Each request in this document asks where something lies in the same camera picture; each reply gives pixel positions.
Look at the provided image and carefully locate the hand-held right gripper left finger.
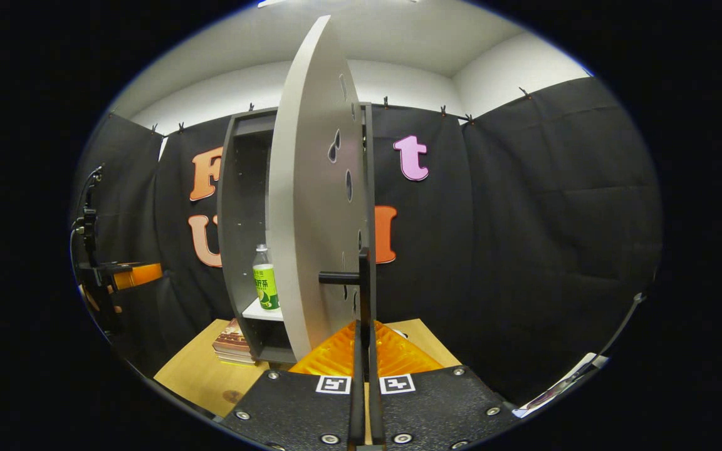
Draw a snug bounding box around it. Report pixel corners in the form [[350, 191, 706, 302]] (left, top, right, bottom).
[[218, 319, 367, 450]]

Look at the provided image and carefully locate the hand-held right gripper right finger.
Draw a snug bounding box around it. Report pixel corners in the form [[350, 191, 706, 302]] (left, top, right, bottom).
[[367, 319, 520, 450]]

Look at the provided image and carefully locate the dark grey cabinet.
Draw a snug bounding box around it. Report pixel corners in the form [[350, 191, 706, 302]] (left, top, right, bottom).
[[217, 103, 377, 365]]

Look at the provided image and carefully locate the green label bottle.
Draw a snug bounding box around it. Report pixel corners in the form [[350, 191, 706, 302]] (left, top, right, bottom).
[[252, 244, 280, 311]]

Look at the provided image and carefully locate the black door handle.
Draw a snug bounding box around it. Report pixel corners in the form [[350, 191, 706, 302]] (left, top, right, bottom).
[[318, 247, 375, 326]]

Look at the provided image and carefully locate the white cabinet shelf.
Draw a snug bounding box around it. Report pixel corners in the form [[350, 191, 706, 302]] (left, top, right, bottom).
[[242, 298, 285, 322]]

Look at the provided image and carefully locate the brown cover book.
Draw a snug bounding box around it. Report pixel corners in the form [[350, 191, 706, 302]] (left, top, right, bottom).
[[212, 318, 250, 355]]

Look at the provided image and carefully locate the black backdrop cloth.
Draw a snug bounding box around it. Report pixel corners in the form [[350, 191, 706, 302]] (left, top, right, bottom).
[[73, 76, 662, 405]]

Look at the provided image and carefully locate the thin dark rod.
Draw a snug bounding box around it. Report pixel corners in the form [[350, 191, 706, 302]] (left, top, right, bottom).
[[596, 290, 648, 361]]

